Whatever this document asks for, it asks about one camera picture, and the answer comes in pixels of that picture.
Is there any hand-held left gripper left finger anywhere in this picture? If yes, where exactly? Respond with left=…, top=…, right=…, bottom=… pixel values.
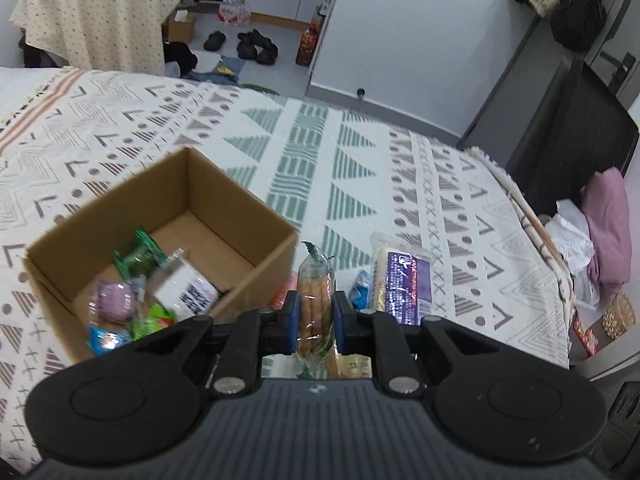
left=131, top=292, right=302, bottom=396

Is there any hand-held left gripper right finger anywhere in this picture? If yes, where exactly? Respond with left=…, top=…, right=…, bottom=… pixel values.
left=332, top=291, right=502, bottom=395

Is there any orange stick snack packet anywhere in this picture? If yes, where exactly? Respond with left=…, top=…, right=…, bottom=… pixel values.
left=296, top=241, right=337, bottom=381

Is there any blue patterned snack packet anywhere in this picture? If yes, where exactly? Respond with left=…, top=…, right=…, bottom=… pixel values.
left=349, top=269, right=374, bottom=311

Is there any purple cake roll packet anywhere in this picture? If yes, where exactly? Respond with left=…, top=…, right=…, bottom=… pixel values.
left=369, top=232, right=434, bottom=327

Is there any white snack packet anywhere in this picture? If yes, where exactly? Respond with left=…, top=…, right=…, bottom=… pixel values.
left=150, top=247, right=221, bottom=319

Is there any green snack packet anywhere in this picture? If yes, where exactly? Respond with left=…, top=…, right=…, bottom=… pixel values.
left=111, top=228, right=169, bottom=277
left=131, top=302, right=179, bottom=342

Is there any purple round snack packet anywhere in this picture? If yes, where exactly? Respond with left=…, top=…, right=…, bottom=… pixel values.
left=89, top=280, right=139, bottom=329

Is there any striped fringed throw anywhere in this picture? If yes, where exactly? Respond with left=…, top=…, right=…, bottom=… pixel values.
left=465, top=146, right=576, bottom=312

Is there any white plastic bag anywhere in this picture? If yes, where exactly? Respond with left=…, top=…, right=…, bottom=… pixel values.
left=543, top=199, right=599, bottom=307

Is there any red box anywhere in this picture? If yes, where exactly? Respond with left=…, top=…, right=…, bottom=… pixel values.
left=572, top=312, right=601, bottom=356

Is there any blue cloth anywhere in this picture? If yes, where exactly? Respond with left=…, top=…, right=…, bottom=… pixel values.
left=190, top=55, right=246, bottom=86

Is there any red drink bottle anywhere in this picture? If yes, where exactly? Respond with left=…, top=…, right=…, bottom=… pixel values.
left=296, top=27, right=319, bottom=67

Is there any woven basket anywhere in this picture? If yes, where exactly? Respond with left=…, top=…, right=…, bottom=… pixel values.
left=602, top=292, right=637, bottom=344

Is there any pink pillow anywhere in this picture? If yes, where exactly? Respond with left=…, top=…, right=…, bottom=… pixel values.
left=580, top=167, right=634, bottom=287

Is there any black cloth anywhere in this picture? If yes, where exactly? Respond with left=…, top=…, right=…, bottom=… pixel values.
left=163, top=40, right=199, bottom=74

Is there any black chair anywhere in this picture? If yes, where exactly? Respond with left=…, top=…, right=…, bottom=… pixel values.
left=457, top=55, right=640, bottom=212

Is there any small cardboard box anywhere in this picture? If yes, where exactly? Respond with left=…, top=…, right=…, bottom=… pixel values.
left=167, top=4, right=200, bottom=44

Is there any pack of water bottles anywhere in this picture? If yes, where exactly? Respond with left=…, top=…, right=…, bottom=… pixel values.
left=218, top=0, right=251, bottom=26

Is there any white bed sheet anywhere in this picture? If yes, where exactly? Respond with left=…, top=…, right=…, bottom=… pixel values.
left=0, top=66, right=66, bottom=126

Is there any table with dotted cloth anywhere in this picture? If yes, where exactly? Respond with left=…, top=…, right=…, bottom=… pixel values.
left=10, top=0, right=182, bottom=72

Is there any black bag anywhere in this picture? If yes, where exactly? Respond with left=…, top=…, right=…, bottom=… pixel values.
left=550, top=0, right=609, bottom=52

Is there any door handle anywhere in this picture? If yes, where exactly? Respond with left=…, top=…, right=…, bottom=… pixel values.
left=602, top=50, right=639, bottom=86

